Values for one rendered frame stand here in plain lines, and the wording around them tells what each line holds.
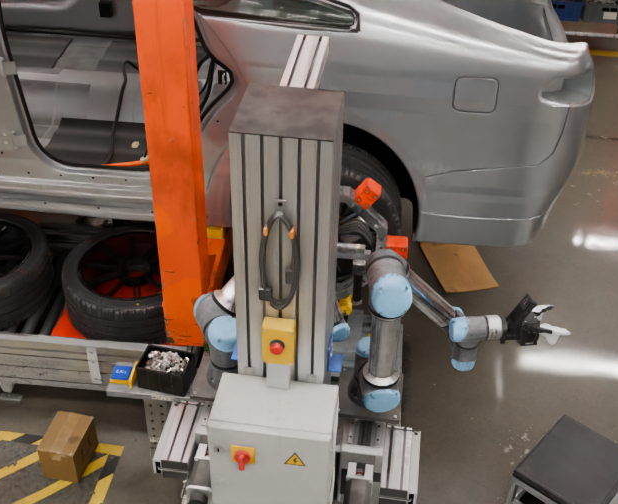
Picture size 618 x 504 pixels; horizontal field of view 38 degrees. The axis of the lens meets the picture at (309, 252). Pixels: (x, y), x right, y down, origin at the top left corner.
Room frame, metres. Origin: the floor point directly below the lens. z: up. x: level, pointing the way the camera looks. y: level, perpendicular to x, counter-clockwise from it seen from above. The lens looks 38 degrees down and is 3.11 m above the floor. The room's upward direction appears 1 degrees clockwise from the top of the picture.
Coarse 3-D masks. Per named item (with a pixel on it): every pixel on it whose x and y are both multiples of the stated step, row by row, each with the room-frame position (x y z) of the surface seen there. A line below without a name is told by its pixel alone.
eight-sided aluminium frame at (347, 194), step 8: (344, 192) 2.95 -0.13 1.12; (352, 192) 2.97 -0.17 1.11; (344, 200) 2.94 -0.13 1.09; (352, 200) 2.93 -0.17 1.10; (352, 208) 2.94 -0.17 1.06; (360, 208) 2.93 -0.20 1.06; (368, 208) 2.97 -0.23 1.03; (360, 216) 2.93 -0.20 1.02; (368, 216) 2.93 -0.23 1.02; (376, 216) 2.97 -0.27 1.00; (368, 224) 2.93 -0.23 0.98; (376, 224) 2.93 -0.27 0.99; (384, 224) 2.95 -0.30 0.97; (384, 232) 2.92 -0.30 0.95; (376, 240) 2.93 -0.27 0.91; (384, 240) 2.93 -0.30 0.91; (376, 248) 2.93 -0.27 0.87; (384, 248) 2.92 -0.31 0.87; (352, 280) 2.98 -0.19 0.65; (336, 288) 2.97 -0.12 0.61; (344, 288) 2.94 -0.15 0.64; (352, 288) 2.93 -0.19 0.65; (336, 296) 2.94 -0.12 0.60; (344, 296) 2.93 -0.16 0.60
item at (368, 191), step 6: (366, 180) 2.98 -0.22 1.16; (372, 180) 2.99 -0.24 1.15; (360, 186) 2.99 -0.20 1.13; (366, 186) 2.94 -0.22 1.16; (372, 186) 2.95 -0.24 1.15; (378, 186) 2.98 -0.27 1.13; (360, 192) 2.94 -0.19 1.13; (366, 192) 2.93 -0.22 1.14; (372, 192) 2.93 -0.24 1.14; (378, 192) 2.94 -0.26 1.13; (360, 198) 2.93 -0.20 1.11; (366, 198) 2.93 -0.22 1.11; (372, 198) 2.93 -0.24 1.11; (360, 204) 2.93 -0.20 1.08; (366, 204) 2.93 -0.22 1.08
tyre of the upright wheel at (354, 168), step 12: (348, 144) 3.23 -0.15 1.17; (348, 156) 3.14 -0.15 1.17; (360, 156) 3.17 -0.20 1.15; (372, 156) 3.23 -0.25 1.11; (348, 168) 3.06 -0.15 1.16; (360, 168) 3.09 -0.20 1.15; (372, 168) 3.13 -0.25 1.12; (384, 168) 3.21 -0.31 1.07; (348, 180) 3.02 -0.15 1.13; (360, 180) 3.02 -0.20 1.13; (384, 180) 3.12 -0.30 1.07; (384, 192) 3.04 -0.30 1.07; (396, 192) 3.17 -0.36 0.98; (372, 204) 3.01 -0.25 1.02; (384, 204) 3.01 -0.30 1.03; (396, 204) 3.08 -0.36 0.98; (384, 216) 3.01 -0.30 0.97; (396, 216) 3.01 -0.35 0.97; (396, 228) 3.01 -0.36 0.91
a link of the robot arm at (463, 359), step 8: (448, 336) 2.14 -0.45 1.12; (456, 344) 2.06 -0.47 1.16; (456, 352) 2.06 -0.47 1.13; (464, 352) 2.04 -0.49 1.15; (472, 352) 2.04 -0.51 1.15; (456, 360) 2.05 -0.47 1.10; (464, 360) 2.04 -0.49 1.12; (472, 360) 2.05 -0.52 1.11; (456, 368) 2.05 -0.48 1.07; (464, 368) 2.04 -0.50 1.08
